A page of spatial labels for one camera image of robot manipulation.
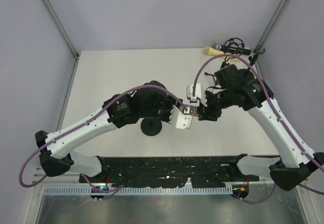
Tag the white slotted cable duct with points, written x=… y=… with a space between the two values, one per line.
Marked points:
x=87 y=190

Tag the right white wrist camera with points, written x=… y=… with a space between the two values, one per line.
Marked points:
x=193 y=94

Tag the black round-base mic stand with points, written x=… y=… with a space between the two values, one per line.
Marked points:
x=255 y=57

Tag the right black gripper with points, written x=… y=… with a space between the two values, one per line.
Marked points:
x=208 y=112

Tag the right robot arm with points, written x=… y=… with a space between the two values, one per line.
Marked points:
x=296 y=160

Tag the cream condenser microphone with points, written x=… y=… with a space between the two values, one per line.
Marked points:
x=213 y=52

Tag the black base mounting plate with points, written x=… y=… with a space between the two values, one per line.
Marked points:
x=170 y=172

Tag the black tripod stand with shockmount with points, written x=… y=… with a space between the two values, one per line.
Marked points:
x=231 y=41

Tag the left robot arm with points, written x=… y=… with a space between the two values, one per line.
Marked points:
x=58 y=156

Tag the black silver handheld microphone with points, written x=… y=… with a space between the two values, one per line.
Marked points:
x=233 y=49

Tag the grey microphone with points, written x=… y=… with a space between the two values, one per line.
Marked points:
x=189 y=110

